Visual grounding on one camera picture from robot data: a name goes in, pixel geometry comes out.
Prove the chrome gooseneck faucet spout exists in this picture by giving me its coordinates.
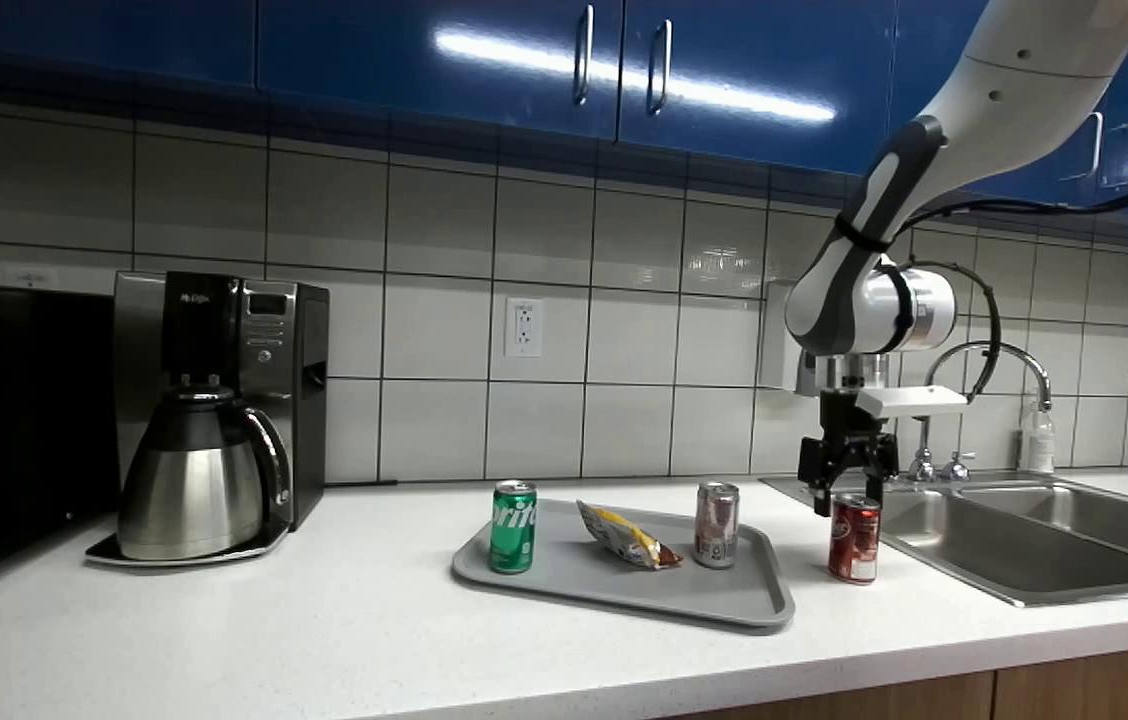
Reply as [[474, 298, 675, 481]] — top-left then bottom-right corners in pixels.
[[913, 336, 1059, 484]]

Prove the wooden base cabinet front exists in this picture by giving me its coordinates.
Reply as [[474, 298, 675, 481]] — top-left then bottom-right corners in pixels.
[[991, 641, 1128, 720]]

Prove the black steel coffee maker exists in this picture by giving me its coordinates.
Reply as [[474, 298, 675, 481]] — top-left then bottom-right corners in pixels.
[[82, 268, 334, 577]]

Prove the stainless steel carafe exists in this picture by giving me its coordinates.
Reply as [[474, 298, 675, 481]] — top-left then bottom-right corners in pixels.
[[117, 388, 295, 565]]

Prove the red soda can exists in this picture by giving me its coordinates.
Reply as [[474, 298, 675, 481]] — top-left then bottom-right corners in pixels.
[[830, 491, 885, 590]]

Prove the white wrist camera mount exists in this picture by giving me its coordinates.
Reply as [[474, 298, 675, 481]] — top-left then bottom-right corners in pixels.
[[858, 382, 974, 419]]

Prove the grey soda can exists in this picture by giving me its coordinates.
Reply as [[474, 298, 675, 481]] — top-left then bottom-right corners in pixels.
[[692, 478, 746, 572]]

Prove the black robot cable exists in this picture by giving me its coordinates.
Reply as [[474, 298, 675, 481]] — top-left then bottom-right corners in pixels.
[[901, 0, 1128, 404]]

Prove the stainless steel double sink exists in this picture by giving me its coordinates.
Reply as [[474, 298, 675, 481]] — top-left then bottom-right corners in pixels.
[[777, 473, 1128, 613]]

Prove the grey plastic tray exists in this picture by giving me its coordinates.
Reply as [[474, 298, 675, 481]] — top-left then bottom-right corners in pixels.
[[448, 495, 801, 635]]

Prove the white wall power outlet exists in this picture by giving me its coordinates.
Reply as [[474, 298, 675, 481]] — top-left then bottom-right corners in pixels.
[[500, 298, 547, 359]]

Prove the clear soap bottle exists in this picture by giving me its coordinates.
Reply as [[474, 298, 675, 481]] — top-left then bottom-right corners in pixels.
[[1015, 396, 1059, 481]]

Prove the white wall soap dispenser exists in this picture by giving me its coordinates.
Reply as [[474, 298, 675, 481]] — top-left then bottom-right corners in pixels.
[[755, 282, 806, 402]]

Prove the black microwave oven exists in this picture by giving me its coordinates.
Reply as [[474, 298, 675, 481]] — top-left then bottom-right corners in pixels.
[[0, 277, 121, 594]]

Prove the yellow brown chip bag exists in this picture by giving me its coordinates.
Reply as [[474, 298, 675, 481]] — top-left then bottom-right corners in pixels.
[[573, 495, 685, 577]]

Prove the green soda can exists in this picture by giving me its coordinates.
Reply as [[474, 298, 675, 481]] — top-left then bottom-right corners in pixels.
[[483, 478, 545, 580]]

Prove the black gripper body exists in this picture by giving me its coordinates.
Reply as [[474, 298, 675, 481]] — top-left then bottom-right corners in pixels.
[[798, 388, 901, 481]]

